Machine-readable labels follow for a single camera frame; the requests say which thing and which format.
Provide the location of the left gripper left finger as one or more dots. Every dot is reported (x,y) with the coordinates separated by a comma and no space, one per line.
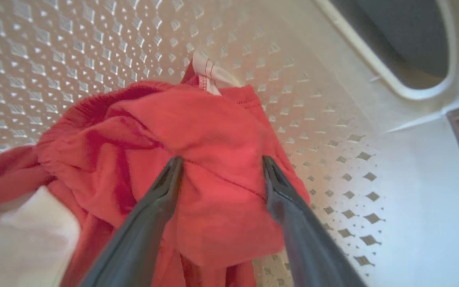
(142,235)

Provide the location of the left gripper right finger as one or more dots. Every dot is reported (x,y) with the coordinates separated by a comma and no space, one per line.
(305,239)

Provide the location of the red clothing item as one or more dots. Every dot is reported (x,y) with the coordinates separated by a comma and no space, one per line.
(213,131)

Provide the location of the white clothing item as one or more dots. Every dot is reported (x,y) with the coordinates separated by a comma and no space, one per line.
(22,247)

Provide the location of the cream perforated laundry basket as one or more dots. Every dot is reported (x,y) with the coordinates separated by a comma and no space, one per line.
(54,40)

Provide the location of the grey fabric sofa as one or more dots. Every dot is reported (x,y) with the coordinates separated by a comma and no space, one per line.
(397,32)

